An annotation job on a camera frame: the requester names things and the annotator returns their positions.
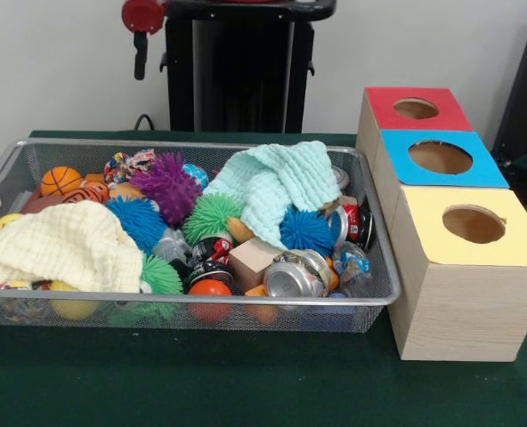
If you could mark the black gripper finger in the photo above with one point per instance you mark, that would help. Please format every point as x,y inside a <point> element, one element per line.
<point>141,55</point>

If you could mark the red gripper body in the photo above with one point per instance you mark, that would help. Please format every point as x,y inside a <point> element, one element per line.
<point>143,14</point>

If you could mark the small crushed clear bottle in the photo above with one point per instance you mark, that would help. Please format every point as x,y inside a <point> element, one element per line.
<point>352,267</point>

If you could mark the clear mesh bin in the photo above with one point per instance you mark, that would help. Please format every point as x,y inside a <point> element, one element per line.
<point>361,316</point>

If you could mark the wooden box with three holes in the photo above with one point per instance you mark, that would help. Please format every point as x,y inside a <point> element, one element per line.
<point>459,302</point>

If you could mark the purple spiky ball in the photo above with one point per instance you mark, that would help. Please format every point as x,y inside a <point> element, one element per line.
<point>164,187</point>

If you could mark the tiger striped toy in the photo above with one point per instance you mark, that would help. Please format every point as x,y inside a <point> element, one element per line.
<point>90,193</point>

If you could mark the orange mini basketball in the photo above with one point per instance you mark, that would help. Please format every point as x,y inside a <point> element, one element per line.
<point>60,181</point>

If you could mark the blue spiky ball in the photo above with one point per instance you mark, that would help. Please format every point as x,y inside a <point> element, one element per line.
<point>134,221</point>
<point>306,229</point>

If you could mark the green spiky ball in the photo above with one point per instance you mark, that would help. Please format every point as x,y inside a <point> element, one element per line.
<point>161,276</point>
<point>210,216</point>

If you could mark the mint green cloth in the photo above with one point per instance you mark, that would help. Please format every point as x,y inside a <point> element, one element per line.
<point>272,187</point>

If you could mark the cream yellow cloth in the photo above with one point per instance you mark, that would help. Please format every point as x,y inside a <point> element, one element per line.
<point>68,245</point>

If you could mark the orange red ball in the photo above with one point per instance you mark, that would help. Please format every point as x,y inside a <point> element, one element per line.
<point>210,289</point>

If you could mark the crushed silver can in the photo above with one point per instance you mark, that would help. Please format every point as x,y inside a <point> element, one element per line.
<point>290,277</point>

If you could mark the dark green table cloth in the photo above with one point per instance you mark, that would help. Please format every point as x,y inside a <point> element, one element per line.
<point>246,382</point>

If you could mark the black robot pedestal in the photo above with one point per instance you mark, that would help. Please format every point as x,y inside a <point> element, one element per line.
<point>237,71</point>

